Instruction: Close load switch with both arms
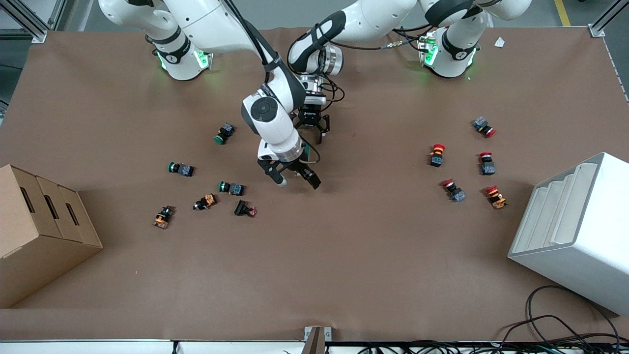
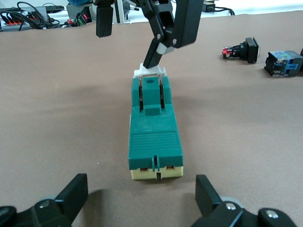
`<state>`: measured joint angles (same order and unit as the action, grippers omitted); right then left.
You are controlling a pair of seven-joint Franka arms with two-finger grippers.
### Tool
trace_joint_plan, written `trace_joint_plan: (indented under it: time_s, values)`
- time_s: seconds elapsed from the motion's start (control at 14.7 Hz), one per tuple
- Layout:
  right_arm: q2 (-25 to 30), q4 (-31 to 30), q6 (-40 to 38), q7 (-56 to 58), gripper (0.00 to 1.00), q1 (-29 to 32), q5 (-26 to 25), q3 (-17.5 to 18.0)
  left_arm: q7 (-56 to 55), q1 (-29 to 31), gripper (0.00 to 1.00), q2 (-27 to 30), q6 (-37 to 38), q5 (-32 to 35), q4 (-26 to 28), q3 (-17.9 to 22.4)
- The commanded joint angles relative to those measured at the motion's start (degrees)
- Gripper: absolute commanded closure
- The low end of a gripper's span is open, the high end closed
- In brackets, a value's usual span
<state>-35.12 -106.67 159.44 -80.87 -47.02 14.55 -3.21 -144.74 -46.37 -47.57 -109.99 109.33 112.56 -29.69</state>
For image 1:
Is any brown cardboard box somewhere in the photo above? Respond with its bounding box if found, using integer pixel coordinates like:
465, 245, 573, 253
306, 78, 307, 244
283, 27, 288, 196
0, 164, 104, 309

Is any white stepped foam bin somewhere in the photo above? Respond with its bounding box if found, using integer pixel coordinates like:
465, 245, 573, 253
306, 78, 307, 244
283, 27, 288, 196
508, 152, 629, 316

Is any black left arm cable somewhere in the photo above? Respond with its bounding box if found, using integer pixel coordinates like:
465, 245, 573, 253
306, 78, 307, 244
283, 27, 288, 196
314, 22, 443, 106

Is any metal table edge bracket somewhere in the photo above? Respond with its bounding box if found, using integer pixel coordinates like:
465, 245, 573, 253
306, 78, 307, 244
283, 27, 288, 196
304, 326, 332, 354

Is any black cable bundle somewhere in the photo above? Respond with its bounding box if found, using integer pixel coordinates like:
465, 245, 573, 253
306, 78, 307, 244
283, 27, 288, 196
354, 339, 629, 354

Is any black looped floor cable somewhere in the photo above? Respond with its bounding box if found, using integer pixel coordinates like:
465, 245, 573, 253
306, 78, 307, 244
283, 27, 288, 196
496, 285, 622, 347

